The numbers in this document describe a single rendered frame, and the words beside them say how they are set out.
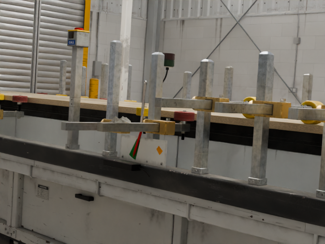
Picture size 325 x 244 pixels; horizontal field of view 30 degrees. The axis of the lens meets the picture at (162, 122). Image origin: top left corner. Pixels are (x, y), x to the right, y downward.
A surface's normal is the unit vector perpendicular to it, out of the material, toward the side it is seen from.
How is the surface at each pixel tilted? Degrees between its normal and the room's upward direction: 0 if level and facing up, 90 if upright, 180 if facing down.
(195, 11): 90
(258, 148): 90
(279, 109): 90
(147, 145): 90
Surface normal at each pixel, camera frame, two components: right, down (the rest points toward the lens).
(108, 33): 0.70, 0.08
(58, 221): -0.71, 0.00
